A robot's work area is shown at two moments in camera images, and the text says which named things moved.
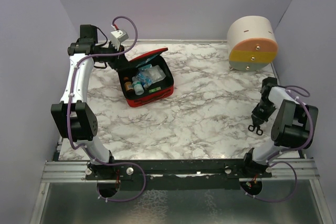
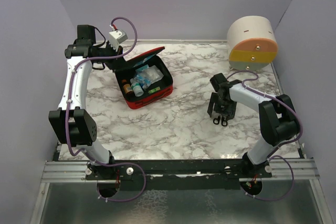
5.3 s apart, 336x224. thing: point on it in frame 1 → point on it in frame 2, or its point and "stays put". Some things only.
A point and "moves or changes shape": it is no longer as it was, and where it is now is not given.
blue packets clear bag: (143, 76) moves or changes shape
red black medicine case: (146, 78) stays put
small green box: (154, 89) stays put
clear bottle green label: (138, 88) stays put
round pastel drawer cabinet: (252, 45) stays put
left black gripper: (117, 60) stays put
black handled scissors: (259, 131) → (222, 119)
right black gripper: (259, 118) → (229, 112)
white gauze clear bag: (156, 73) stays put
